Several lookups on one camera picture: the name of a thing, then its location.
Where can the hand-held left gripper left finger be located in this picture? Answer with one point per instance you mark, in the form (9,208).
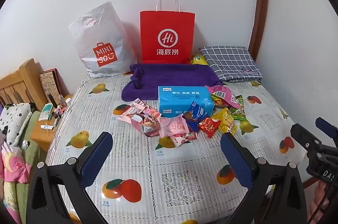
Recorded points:
(97,159)

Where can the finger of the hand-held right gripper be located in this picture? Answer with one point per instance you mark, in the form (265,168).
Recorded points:
(303,135)
(326,127)

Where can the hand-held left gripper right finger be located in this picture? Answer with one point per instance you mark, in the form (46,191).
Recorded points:
(236,160)

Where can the red gold snack packet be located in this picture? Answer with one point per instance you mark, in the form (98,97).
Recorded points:
(208,127)

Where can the long pink donut snack packet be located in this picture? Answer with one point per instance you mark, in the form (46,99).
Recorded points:
(130,111)

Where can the strawberry print snack packet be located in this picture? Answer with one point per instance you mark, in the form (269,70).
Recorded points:
(182,139)

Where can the person's right hand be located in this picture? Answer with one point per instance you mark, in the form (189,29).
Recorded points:
(318,203)

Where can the yellow snack packet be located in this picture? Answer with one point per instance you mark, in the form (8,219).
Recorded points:
(224,119)

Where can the green snack packet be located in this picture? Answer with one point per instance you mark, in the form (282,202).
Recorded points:
(239,101)
(237,115)

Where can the wooden nightstand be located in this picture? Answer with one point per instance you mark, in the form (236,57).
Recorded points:
(45,135)

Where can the white tube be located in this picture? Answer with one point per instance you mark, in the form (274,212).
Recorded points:
(48,127)

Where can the orange snack packet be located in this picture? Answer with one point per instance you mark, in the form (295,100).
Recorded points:
(217,102)

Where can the blue snack packet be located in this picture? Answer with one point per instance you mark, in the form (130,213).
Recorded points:
(196,113)

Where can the fruit print tablecloth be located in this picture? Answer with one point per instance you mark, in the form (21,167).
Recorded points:
(163,173)

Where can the magenta snack packet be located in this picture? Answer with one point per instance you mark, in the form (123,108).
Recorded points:
(224,93)

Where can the small clear bottle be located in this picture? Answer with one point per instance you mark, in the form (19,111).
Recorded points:
(61,100)

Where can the teal white box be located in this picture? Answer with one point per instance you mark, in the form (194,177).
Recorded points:
(47,111)

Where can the black phone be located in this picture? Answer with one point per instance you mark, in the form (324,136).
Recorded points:
(52,102)

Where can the green bed sheet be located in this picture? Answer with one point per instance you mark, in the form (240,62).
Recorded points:
(27,187)

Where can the blue tissue pack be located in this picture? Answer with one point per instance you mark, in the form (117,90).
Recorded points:
(182,100)

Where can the pink printed blanket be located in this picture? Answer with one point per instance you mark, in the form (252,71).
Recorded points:
(13,163)

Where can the brown printed card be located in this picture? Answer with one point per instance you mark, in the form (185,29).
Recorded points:
(51,84)

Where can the white dotted pillow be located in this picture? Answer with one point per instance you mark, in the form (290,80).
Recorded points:
(15,119)

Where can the grey checked folded cloth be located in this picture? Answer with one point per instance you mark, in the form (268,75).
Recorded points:
(229,63)

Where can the wooden headboard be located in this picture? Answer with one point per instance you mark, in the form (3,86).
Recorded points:
(23,84)

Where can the yellow green snack bag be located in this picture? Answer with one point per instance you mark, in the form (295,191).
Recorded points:
(199,60)

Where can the purple towel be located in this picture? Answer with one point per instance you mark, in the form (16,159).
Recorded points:
(169,76)

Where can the white plastic shopping bag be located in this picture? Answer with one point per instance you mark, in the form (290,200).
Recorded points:
(101,42)

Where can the red paper bag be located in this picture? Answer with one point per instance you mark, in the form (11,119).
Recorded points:
(167,36)

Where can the brown wooden door frame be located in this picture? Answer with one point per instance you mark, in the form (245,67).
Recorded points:
(260,2)

